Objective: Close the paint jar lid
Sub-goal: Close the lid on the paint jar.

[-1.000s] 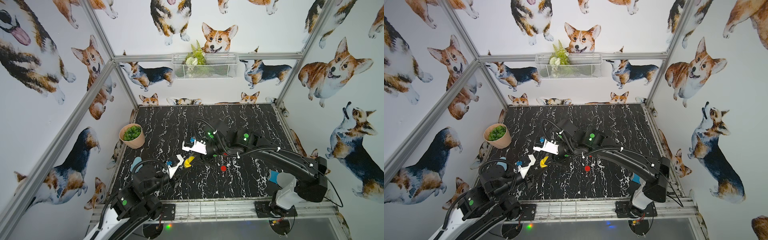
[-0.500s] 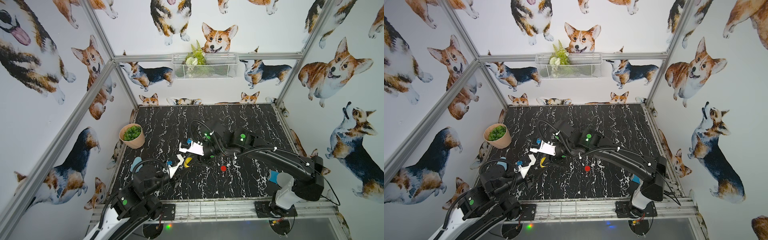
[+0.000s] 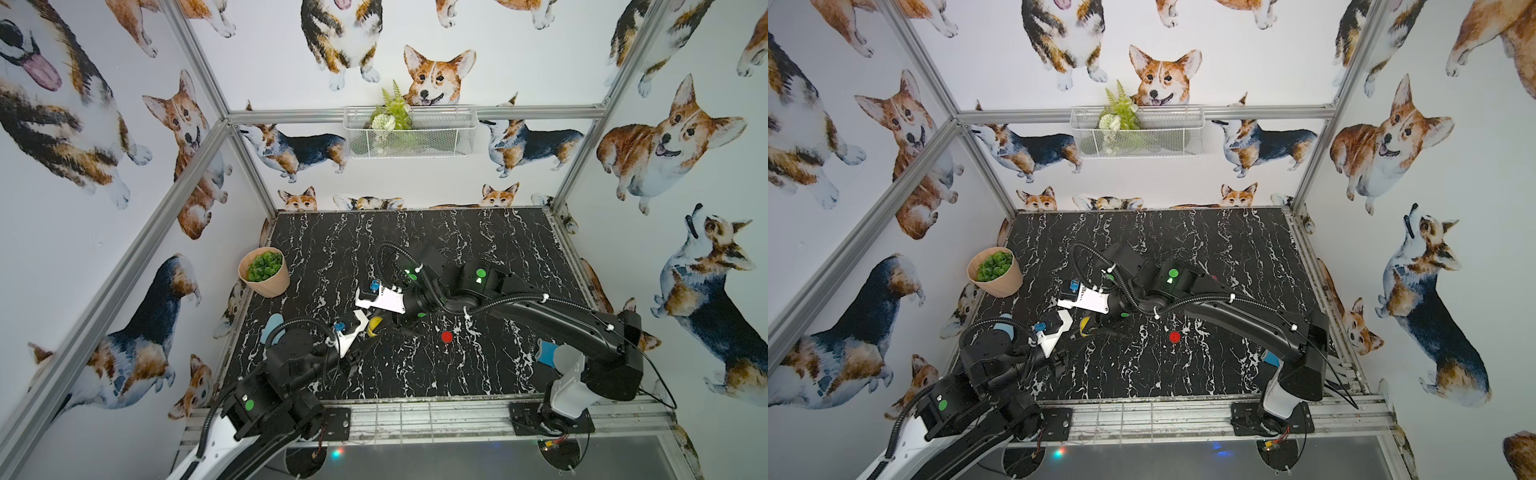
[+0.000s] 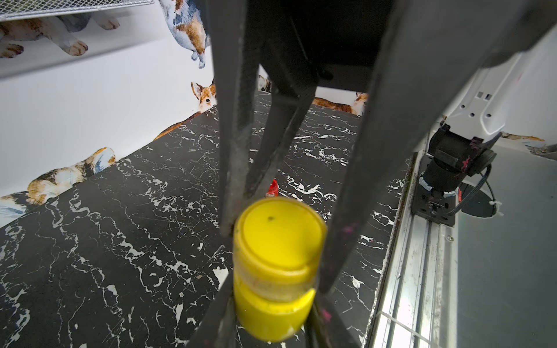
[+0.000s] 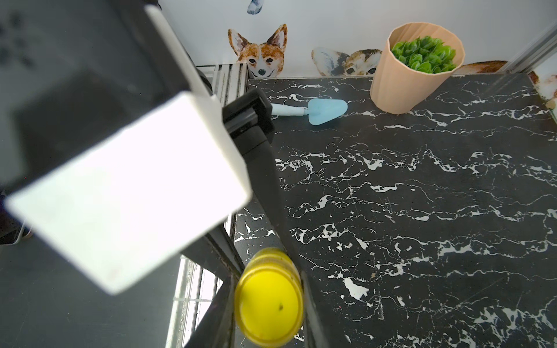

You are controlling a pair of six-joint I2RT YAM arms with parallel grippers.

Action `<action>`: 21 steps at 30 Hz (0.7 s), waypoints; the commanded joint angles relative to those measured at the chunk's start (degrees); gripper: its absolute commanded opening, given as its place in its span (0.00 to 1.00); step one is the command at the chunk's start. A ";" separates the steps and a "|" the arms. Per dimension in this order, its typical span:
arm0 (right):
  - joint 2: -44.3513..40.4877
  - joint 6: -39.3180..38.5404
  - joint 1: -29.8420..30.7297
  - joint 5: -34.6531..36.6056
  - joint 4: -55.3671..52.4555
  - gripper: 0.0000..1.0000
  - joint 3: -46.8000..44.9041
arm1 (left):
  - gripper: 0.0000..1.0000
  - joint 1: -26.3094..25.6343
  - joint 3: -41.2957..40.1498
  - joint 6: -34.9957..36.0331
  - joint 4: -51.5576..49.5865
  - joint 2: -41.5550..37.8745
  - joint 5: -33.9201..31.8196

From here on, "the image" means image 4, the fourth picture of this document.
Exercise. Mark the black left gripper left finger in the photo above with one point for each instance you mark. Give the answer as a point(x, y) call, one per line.
point(218, 327)

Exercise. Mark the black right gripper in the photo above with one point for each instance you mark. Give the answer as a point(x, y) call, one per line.
point(427, 55)

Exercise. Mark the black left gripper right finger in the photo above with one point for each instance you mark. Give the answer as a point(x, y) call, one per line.
point(324, 327)

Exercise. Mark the yellow paint jar lid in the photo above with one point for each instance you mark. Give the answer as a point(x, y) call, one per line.
point(277, 247)

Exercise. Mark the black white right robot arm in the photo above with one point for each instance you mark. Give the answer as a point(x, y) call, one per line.
point(475, 119)

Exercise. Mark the red paint jar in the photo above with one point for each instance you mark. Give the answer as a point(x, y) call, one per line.
point(273, 189)

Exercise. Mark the aluminium front rail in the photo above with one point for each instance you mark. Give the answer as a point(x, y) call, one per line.
point(418, 297)

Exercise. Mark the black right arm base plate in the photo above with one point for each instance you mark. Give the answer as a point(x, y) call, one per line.
point(436, 192)

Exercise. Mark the white wire mesh basket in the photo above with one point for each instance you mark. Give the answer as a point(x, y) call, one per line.
point(26, 9)

